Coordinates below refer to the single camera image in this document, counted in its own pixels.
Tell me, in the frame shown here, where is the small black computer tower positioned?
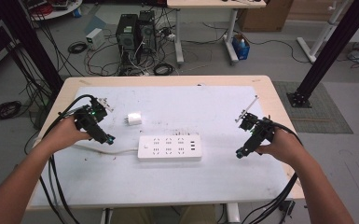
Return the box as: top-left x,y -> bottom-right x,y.
138,9 -> 158,54

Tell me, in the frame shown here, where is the black right gripper cable bundle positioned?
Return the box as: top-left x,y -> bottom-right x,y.
243,121 -> 304,224

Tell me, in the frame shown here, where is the white table mat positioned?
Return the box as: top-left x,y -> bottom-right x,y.
30,85 -> 294,208

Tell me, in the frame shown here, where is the wooden desk with white legs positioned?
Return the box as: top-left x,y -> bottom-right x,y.
166,0 -> 268,65

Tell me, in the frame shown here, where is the grey floor mat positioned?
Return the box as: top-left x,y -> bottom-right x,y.
272,80 -> 354,135

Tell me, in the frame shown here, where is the black metal frame post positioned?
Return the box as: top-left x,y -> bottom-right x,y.
286,0 -> 359,109
0,0 -> 65,96

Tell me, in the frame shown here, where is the brown cardboard box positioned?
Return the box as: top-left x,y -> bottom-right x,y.
237,0 -> 295,33

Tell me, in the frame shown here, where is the tangle of floor cables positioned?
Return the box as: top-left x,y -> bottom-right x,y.
83,18 -> 181,77

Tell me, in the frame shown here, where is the white charger adapter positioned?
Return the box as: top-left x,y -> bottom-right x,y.
124,111 -> 144,127

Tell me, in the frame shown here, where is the white power strip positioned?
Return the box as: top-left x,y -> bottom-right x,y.
136,133 -> 203,162

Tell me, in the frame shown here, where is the black gripper cable bundle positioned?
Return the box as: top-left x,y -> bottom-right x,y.
39,93 -> 95,224
243,121 -> 304,224

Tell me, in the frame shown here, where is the white metal stand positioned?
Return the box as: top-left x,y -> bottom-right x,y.
296,0 -> 350,63

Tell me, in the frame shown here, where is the blue box with bottles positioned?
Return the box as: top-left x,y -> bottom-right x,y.
231,33 -> 251,61

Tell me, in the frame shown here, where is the round white table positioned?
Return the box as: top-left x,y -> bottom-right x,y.
21,0 -> 84,21

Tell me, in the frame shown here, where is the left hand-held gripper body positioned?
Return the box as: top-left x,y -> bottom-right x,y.
74,96 -> 115,140

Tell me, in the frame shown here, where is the black left gripper cable bundle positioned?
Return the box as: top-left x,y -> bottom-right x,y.
39,93 -> 95,224

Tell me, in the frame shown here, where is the coiled black cable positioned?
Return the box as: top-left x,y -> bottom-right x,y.
153,63 -> 175,77
67,40 -> 89,55
0,100 -> 23,122

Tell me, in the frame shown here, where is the white table leg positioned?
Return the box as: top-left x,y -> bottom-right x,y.
226,203 -> 242,224
100,207 -> 114,224

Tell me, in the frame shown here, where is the person's left hand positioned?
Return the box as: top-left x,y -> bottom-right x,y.
47,116 -> 91,154

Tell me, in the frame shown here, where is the large black computer tower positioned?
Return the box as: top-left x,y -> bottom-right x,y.
115,13 -> 140,64

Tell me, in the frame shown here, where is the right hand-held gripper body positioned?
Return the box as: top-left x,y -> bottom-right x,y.
234,95 -> 276,153

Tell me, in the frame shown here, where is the person's right hand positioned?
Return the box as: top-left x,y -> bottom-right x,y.
255,127 -> 306,166

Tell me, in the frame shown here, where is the white power supply box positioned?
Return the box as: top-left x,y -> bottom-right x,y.
85,27 -> 106,51

